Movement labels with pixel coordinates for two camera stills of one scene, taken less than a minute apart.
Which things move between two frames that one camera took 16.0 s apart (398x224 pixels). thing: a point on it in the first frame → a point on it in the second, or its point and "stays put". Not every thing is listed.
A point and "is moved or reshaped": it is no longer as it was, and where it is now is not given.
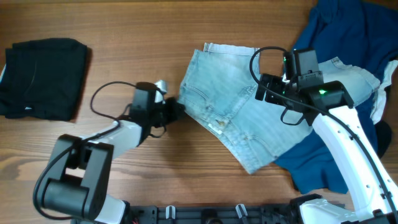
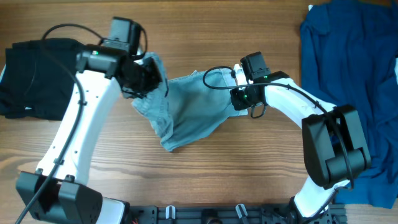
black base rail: (209, 214) stays put
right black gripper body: (265, 88) → (235, 99)
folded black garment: (43, 79) stays put
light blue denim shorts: (219, 89) is moved or reshaped
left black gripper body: (168, 112) → (145, 77)
